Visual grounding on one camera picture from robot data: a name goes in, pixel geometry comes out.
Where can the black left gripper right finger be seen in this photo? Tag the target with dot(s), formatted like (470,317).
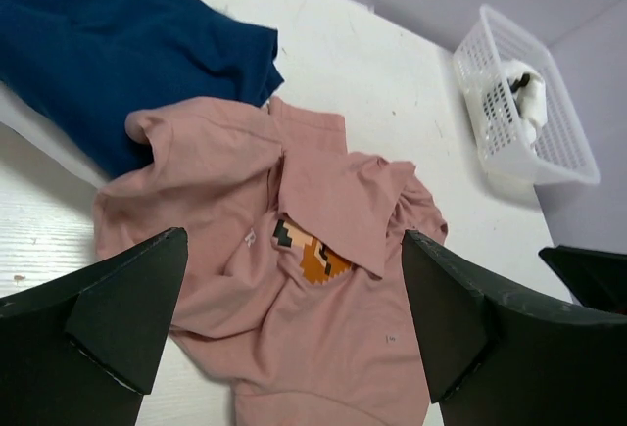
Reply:
(495,352)

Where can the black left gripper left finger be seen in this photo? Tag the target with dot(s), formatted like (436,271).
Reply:
(85,348)

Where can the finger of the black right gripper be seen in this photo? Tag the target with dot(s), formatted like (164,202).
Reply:
(596,279)

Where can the pink t-shirt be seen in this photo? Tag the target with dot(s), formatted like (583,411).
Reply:
(293,290)

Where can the white plastic basket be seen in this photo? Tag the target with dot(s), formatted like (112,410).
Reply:
(562,153)

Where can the white crumpled t-shirt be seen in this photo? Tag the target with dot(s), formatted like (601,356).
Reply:
(528,90)

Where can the blue folded t-shirt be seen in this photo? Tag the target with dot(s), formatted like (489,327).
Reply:
(87,64)

